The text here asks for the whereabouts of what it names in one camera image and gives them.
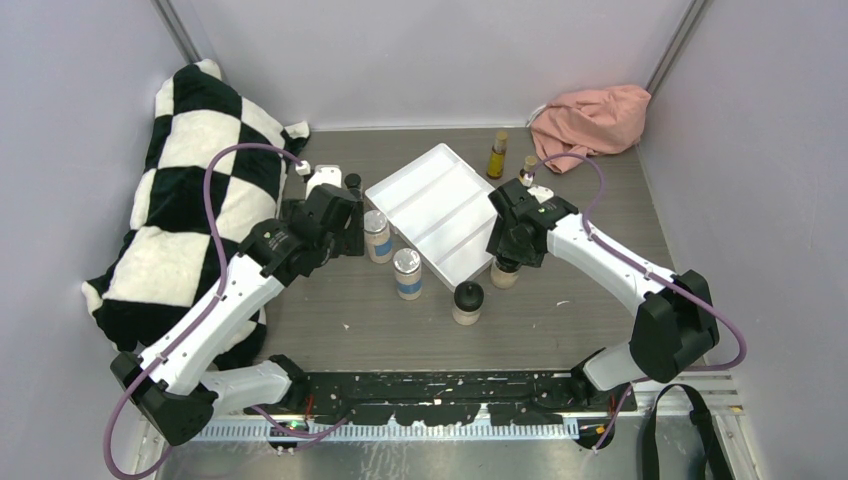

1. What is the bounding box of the black cap jar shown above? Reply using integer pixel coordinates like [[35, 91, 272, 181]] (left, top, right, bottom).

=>
[[452, 281, 485, 326], [490, 257, 521, 290]]

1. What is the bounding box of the silver lid jar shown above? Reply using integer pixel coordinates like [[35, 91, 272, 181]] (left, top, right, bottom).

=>
[[392, 248, 422, 301], [363, 209, 393, 264]]

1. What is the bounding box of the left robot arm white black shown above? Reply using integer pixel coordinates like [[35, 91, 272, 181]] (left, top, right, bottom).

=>
[[110, 184, 358, 446]]

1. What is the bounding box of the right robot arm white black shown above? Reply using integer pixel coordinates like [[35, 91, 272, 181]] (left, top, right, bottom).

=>
[[486, 180, 720, 411]]

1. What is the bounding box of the small dark bottle far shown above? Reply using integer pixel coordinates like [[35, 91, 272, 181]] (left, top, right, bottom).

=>
[[344, 173, 362, 198]]

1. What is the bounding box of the yellow oil bottle far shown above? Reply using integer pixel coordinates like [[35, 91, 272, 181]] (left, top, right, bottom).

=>
[[486, 130, 508, 179]]

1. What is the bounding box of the yellow oil bottle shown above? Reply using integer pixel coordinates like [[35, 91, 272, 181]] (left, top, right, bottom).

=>
[[519, 155, 538, 182], [486, 130, 508, 179]]

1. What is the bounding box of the yellow oil bottle near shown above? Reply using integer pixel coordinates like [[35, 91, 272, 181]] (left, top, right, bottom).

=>
[[519, 155, 538, 182]]

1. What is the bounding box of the white divided plastic tray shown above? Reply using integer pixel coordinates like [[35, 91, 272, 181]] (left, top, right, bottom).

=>
[[365, 143, 497, 291]]

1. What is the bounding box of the pink cloth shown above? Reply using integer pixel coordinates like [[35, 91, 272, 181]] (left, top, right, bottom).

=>
[[529, 85, 652, 174]]

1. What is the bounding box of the black white checkered blanket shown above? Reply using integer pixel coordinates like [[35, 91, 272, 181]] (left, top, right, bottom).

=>
[[81, 59, 310, 351]]

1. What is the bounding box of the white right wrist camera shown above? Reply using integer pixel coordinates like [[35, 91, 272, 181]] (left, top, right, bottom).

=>
[[520, 174, 554, 203]]

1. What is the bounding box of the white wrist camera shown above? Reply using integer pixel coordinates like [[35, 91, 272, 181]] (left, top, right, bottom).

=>
[[295, 161, 343, 198], [520, 174, 554, 203]]

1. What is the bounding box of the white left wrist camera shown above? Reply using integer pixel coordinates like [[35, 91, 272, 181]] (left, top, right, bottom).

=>
[[295, 161, 343, 198]]

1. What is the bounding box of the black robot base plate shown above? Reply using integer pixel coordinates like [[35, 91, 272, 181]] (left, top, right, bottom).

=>
[[263, 370, 635, 427]]

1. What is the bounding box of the black strap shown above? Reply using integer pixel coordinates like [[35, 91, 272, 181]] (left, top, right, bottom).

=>
[[639, 384, 735, 480]]

